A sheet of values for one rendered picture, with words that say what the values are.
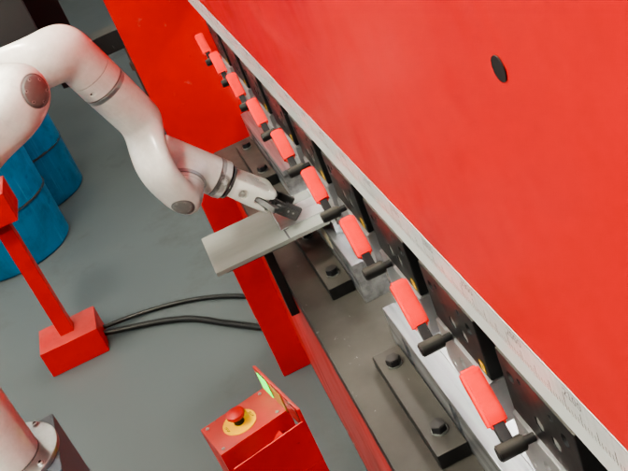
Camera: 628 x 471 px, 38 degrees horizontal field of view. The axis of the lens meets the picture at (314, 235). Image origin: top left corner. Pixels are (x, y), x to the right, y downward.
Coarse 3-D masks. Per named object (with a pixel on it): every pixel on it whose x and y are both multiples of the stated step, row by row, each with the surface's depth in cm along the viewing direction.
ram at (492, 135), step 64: (192, 0) 242; (256, 0) 136; (320, 0) 95; (384, 0) 73; (448, 0) 59; (512, 0) 50; (576, 0) 43; (320, 64) 112; (384, 64) 82; (448, 64) 65; (512, 64) 54; (576, 64) 46; (320, 128) 135; (384, 128) 94; (448, 128) 73; (512, 128) 59; (576, 128) 50; (384, 192) 109; (448, 192) 81; (512, 192) 65; (576, 192) 54; (448, 256) 93; (512, 256) 72; (576, 256) 58; (512, 320) 80; (576, 320) 64; (576, 384) 71
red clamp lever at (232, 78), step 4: (232, 72) 198; (228, 76) 197; (232, 76) 197; (236, 76) 197; (228, 80) 197; (232, 80) 197; (236, 80) 197; (232, 84) 196; (236, 84) 196; (240, 84) 197; (232, 88) 196; (236, 88) 196; (240, 88) 196; (236, 92) 196; (240, 92) 196; (244, 92) 196; (236, 96) 196; (240, 96) 196; (244, 96) 196; (240, 100) 196; (244, 100) 195; (240, 104) 195; (244, 104) 194; (240, 108) 194; (244, 108) 194; (248, 108) 195
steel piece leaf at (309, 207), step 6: (312, 198) 206; (300, 204) 206; (306, 204) 205; (312, 204) 204; (318, 204) 203; (306, 210) 202; (312, 210) 201; (318, 210) 200; (276, 216) 205; (282, 216) 204; (300, 216) 201; (306, 216) 200; (282, 222) 201; (288, 222) 200; (294, 222) 199; (282, 228) 199
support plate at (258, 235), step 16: (304, 192) 210; (240, 224) 208; (256, 224) 205; (272, 224) 203; (304, 224) 198; (320, 224) 196; (208, 240) 207; (224, 240) 204; (240, 240) 202; (256, 240) 199; (272, 240) 197; (288, 240) 195; (208, 256) 201; (224, 256) 198; (240, 256) 196; (256, 256) 194; (224, 272) 194
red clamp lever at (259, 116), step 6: (246, 102) 180; (252, 102) 180; (258, 102) 180; (252, 108) 179; (258, 108) 179; (252, 114) 179; (258, 114) 179; (264, 114) 179; (258, 120) 178; (264, 120) 178; (258, 126) 179; (264, 126) 178; (264, 132) 177; (270, 132) 177; (264, 138) 177; (270, 138) 177
